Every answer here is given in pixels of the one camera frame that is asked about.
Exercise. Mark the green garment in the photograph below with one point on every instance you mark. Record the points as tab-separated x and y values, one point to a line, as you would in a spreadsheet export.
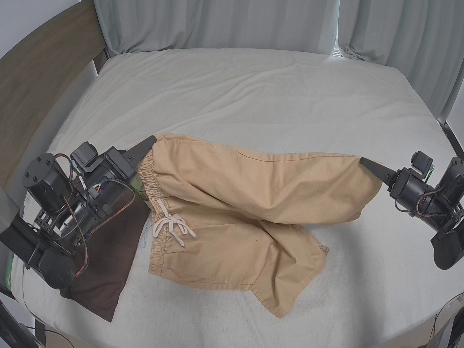
139	189

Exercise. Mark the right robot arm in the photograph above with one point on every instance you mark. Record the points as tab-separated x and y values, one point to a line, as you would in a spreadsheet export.
449	208

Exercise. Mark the bed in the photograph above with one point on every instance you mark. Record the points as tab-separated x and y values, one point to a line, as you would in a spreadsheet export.
272	96

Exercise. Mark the tan shorts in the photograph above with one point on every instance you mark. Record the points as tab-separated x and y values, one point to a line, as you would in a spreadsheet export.
235	212

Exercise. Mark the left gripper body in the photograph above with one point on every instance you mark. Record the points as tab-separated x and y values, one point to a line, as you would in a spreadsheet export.
118	165

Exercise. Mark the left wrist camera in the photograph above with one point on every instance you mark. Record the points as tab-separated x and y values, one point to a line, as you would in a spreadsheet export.
85	154

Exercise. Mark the brown garment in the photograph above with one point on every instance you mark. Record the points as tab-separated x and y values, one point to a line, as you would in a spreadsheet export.
108	259

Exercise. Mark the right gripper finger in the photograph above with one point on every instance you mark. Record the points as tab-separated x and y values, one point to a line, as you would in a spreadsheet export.
384	175

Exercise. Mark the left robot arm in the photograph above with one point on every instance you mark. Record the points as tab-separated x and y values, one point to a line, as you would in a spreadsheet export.
47	179

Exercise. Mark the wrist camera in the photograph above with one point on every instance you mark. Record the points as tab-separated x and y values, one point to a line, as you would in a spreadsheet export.
85	154
422	161

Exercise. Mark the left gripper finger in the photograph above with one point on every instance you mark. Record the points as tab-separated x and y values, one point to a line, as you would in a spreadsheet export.
139	152

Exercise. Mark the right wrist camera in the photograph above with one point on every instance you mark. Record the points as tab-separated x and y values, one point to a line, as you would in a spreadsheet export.
422	161

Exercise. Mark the pale green curtain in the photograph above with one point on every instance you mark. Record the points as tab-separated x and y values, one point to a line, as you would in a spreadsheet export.
398	20
217	13

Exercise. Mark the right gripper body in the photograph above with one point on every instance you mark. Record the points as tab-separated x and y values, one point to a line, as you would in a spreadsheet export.
408	190

